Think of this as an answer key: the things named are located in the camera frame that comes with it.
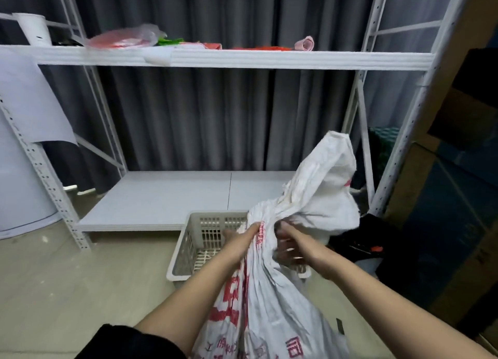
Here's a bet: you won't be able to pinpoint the person's left hand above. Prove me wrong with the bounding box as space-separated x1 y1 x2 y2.
222 221 262 262

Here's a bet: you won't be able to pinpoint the person's right hand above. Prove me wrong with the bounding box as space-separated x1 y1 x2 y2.
273 221 335 280

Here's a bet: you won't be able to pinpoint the white woven sack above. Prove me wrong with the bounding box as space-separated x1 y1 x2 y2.
190 131 361 359

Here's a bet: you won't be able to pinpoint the person's left forearm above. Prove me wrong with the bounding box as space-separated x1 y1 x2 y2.
134 249 250 355

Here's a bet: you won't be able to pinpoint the person's right forearm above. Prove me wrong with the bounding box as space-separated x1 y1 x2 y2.
323 249 497 359

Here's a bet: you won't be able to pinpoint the large blue-printed cardboard box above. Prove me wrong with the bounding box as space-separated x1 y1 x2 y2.
383 143 498 326

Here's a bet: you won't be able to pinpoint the cardboard box black number print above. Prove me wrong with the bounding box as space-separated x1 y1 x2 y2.
473 315 498 355

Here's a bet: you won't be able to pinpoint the clear plastic bag red contents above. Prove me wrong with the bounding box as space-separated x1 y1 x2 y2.
71 23 168 50

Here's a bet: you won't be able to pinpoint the white plastic slotted basket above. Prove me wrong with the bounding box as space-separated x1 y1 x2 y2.
166 211 312 282

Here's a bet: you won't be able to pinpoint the grey trash bin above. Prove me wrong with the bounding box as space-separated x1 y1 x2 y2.
352 257 384 276

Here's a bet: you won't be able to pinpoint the white metal shelf rack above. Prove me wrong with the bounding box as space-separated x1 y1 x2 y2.
0 0 474 251

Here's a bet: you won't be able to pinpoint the green mesh bundle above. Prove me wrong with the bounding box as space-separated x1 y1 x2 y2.
367 127 399 184

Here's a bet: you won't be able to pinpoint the grey curtain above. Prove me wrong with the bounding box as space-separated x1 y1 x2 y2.
0 0 460 194

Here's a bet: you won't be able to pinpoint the pile of red ties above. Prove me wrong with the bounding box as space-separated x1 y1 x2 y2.
231 45 293 52

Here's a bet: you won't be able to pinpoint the white tape strip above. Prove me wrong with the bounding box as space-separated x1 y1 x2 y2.
142 47 174 67

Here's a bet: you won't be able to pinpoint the white cylindrical appliance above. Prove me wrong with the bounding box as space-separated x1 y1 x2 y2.
0 109 63 241

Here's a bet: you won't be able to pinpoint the white paper sheet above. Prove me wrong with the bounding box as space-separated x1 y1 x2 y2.
0 47 78 145

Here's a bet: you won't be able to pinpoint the white paper cup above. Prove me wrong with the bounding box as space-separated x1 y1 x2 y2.
11 13 52 47

